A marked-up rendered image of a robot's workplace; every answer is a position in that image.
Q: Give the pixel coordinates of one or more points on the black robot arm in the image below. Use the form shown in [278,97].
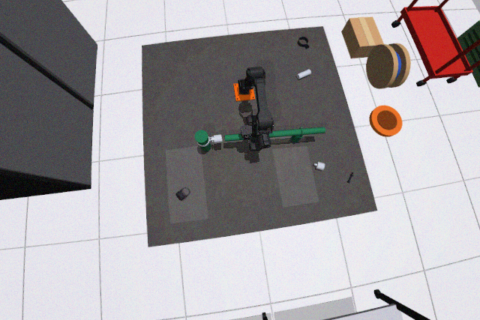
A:
[256,76]

